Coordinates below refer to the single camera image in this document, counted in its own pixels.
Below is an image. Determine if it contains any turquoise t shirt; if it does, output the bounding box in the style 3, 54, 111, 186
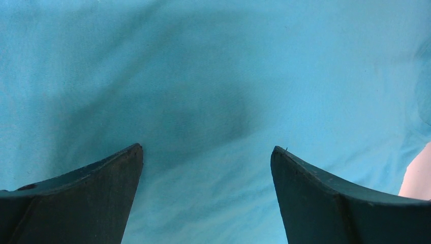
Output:
1, 1, 430, 243

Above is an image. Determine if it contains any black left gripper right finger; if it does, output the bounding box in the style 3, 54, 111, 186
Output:
270, 146, 430, 244

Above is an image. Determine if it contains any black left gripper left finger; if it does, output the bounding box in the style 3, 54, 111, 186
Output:
1, 143, 143, 243

